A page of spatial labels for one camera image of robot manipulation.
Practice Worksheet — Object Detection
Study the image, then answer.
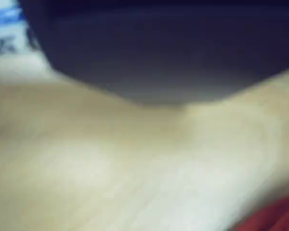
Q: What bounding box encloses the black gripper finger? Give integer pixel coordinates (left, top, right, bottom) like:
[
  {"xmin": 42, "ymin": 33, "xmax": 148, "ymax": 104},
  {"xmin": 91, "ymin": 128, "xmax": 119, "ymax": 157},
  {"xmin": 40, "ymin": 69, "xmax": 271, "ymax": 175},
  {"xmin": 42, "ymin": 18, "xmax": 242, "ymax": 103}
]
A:
[{"xmin": 16, "ymin": 0, "xmax": 289, "ymax": 107}]

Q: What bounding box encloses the blue capped white marker pen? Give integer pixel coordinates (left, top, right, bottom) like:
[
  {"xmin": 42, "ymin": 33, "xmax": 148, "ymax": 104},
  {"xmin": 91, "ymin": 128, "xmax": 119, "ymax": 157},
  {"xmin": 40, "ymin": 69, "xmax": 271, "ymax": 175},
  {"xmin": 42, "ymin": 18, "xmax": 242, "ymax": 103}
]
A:
[{"xmin": 0, "ymin": 0, "xmax": 51, "ymax": 77}]

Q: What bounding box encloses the red coiled usb cable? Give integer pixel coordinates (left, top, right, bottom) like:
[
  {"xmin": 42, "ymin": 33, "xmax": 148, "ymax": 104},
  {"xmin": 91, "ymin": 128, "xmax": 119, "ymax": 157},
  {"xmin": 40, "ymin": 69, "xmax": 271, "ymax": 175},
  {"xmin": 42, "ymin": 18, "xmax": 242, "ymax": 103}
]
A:
[{"xmin": 231, "ymin": 194, "xmax": 289, "ymax": 231}]

